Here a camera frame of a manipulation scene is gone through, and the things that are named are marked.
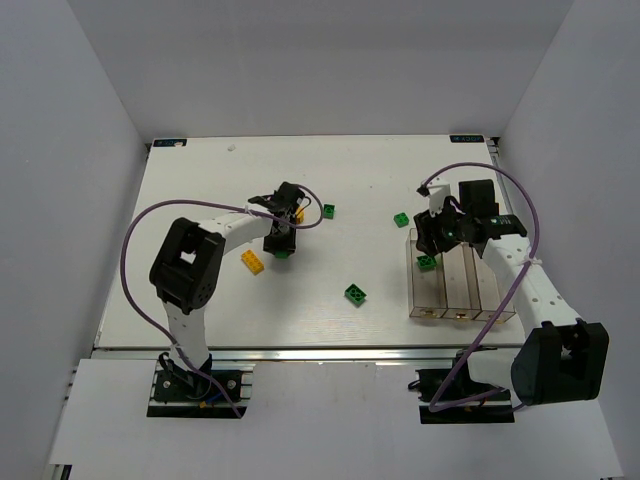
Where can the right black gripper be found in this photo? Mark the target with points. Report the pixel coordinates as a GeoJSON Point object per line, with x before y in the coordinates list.
{"type": "Point", "coordinates": [431, 236]}

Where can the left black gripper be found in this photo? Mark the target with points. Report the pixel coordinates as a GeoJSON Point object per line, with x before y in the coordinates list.
{"type": "Point", "coordinates": [279, 243]}

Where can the green lego brick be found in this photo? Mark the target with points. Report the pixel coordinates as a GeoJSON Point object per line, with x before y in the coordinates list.
{"type": "Point", "coordinates": [355, 295]}
{"type": "Point", "coordinates": [281, 255]}
{"type": "Point", "coordinates": [401, 220]}

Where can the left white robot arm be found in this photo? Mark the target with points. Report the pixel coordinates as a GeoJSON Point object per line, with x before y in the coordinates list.
{"type": "Point", "coordinates": [186, 270]}

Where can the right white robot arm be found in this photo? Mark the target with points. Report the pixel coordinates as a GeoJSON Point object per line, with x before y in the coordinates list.
{"type": "Point", "coordinates": [563, 356]}

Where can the yellow lego brick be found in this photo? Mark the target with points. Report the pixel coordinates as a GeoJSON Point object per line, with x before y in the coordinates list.
{"type": "Point", "coordinates": [252, 262]}

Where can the left clear container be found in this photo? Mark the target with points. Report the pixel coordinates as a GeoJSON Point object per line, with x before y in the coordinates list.
{"type": "Point", "coordinates": [426, 291]}

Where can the clear container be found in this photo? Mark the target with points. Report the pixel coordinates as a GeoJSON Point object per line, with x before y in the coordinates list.
{"type": "Point", "coordinates": [485, 294]}
{"type": "Point", "coordinates": [461, 285]}
{"type": "Point", "coordinates": [426, 291]}

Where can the small green lego top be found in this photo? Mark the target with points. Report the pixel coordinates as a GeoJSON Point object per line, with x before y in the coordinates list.
{"type": "Point", "coordinates": [328, 211]}

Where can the middle clear container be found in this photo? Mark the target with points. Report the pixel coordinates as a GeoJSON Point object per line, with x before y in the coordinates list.
{"type": "Point", "coordinates": [461, 285]}

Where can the right clear container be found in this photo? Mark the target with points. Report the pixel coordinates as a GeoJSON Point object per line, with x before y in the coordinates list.
{"type": "Point", "coordinates": [485, 294]}

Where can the right blue table label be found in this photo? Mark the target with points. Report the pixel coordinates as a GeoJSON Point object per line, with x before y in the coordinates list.
{"type": "Point", "coordinates": [466, 138]}

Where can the blue table label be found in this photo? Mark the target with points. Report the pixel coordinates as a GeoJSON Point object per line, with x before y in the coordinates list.
{"type": "Point", "coordinates": [169, 143]}
{"type": "Point", "coordinates": [466, 138]}

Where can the left blue table label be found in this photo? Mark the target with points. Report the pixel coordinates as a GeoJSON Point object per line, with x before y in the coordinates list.
{"type": "Point", "coordinates": [169, 143]}

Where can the aluminium table rail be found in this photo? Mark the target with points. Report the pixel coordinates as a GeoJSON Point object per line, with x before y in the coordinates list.
{"type": "Point", "coordinates": [291, 354]}

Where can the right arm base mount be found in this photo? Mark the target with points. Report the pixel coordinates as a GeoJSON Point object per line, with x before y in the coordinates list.
{"type": "Point", "coordinates": [490, 410]}

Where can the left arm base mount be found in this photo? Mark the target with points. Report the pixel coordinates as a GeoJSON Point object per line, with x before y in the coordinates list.
{"type": "Point", "coordinates": [171, 398]}

